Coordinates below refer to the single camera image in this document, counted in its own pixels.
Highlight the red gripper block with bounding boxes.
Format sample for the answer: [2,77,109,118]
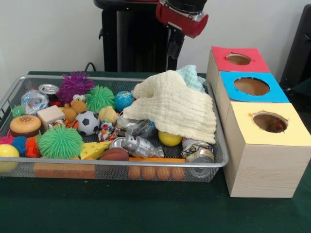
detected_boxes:
[155,0,209,59]

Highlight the cream waffle cloth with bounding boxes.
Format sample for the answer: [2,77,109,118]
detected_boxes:
[122,69,217,144]

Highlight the multicolour confetti print cloth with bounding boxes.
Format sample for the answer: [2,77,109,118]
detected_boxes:
[96,120,117,142]

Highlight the shallow grey mesh bin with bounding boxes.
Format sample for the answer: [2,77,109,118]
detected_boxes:
[0,74,229,183]

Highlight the wooden box with three holes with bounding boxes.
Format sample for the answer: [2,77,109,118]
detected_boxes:
[206,46,311,199]

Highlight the mint green waffle cloth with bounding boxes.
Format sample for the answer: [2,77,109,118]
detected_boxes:
[175,65,206,94]

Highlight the green spiky rubber ball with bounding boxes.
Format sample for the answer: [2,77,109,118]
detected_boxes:
[86,84,116,114]
[36,126,85,160]

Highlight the purple spiky rubber ball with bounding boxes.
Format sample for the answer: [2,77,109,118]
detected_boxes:
[55,70,96,104]

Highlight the silver robot toy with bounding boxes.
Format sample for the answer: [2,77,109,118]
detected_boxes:
[121,133,165,159]

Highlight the black white soccer ball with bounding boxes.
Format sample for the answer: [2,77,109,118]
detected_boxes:
[75,110,101,136]

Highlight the yellow cheese wedge toy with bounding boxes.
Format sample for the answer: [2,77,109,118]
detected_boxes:
[80,141,113,160]

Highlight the plain wooden cube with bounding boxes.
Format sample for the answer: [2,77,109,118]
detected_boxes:
[36,105,66,133]

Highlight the toy hamburger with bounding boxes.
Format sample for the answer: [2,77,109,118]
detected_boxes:
[9,115,42,138]

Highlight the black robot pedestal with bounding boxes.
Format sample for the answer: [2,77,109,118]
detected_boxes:
[93,0,196,73]

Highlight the black cable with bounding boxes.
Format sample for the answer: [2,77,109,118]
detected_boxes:
[84,62,103,72]

